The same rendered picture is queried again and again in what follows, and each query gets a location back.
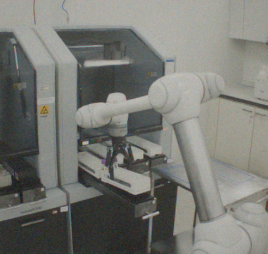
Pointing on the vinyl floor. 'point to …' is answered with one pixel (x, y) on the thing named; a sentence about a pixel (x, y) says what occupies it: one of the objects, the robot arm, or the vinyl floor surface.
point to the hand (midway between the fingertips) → (120, 173)
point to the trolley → (225, 171)
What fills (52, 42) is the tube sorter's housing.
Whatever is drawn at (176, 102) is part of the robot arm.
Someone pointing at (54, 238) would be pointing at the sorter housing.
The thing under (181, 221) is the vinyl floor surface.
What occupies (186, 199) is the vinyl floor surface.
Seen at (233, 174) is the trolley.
